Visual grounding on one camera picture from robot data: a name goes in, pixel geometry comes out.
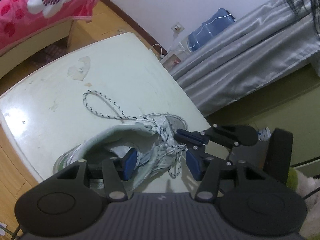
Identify white black speckled shoelace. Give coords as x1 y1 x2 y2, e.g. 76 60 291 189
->
83 90 188 179

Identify white mint sneaker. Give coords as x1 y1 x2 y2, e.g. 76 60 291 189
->
52 113 189 193

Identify black tracker box green light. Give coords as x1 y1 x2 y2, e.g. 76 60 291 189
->
263 128 293 185

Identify white water dispenser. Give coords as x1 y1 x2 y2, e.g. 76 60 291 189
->
160 37 192 72

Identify grey curtain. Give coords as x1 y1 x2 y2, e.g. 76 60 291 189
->
170 0 319 116

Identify blue water bottle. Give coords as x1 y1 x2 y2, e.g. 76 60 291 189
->
188 8 235 52

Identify dark red slippers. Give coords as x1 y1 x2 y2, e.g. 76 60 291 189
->
31 42 67 64

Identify white wall socket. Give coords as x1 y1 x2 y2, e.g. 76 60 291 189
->
171 23 184 34

